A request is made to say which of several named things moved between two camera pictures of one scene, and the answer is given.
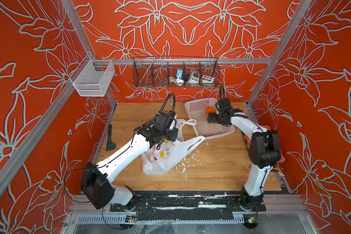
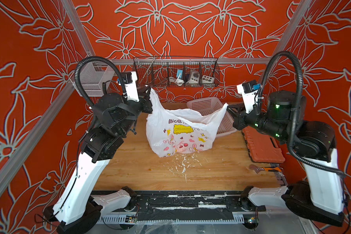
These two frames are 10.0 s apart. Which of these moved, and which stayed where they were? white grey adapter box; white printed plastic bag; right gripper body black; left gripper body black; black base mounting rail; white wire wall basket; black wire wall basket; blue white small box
Moved: right gripper body black; left gripper body black; white printed plastic bag
Stayed: black wire wall basket; white grey adapter box; white wire wall basket; black base mounting rail; blue white small box
